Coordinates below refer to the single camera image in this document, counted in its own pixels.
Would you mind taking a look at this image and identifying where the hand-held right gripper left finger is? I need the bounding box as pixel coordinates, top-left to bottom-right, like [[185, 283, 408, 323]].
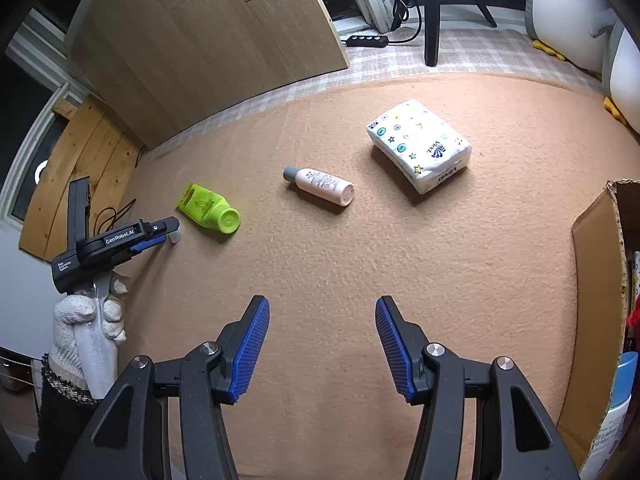
[[60, 295, 271, 480]]

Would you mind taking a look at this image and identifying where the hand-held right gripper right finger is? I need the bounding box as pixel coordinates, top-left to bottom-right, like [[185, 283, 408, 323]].
[[375, 296, 583, 480]]

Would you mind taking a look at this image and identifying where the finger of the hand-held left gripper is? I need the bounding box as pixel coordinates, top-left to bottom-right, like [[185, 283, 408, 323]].
[[131, 235, 168, 256], [143, 216, 181, 237]]

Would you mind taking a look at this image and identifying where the cardboard box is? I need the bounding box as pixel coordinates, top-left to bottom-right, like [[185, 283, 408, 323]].
[[556, 179, 640, 480]]

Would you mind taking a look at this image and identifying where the cream bottle with blue cap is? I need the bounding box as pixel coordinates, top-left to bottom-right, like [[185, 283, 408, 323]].
[[580, 351, 640, 480]]

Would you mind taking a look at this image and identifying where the person's left forearm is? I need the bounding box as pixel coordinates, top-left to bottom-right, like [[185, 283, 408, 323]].
[[35, 352, 103, 480]]

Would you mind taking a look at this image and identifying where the person's left hand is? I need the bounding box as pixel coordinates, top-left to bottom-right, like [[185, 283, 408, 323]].
[[50, 272, 131, 389]]

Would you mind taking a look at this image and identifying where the green squeeze tube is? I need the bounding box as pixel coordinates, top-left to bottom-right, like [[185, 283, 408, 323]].
[[175, 183, 242, 235]]

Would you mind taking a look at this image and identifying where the wooden plank headboard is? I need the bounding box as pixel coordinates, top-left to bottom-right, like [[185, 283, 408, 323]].
[[21, 95, 146, 263]]

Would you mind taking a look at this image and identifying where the tan blanket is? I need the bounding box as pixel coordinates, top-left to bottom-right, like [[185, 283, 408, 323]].
[[117, 72, 640, 480]]

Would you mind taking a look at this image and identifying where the pink bottle with grey cap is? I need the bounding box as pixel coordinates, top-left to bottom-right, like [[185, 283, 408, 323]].
[[283, 165, 356, 207]]

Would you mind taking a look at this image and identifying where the light plywood board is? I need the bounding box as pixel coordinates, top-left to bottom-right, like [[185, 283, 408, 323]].
[[65, 0, 351, 148]]

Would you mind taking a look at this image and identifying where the white patterned tissue pack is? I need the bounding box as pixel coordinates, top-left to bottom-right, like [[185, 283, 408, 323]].
[[365, 98, 473, 195]]

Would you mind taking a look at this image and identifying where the black power strip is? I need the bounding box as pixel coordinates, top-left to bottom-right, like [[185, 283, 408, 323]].
[[340, 35, 392, 48]]

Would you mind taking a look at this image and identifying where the plaid bed sheet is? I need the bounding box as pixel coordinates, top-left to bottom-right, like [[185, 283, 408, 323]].
[[150, 25, 616, 153]]

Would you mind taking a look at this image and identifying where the black tripod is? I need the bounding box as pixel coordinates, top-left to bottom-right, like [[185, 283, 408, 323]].
[[400, 0, 498, 67]]

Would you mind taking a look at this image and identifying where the white grey plush toy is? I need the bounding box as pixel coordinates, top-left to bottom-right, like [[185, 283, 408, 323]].
[[505, 0, 640, 133]]

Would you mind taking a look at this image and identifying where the thin black cable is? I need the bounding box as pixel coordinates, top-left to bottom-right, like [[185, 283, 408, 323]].
[[95, 199, 137, 233]]

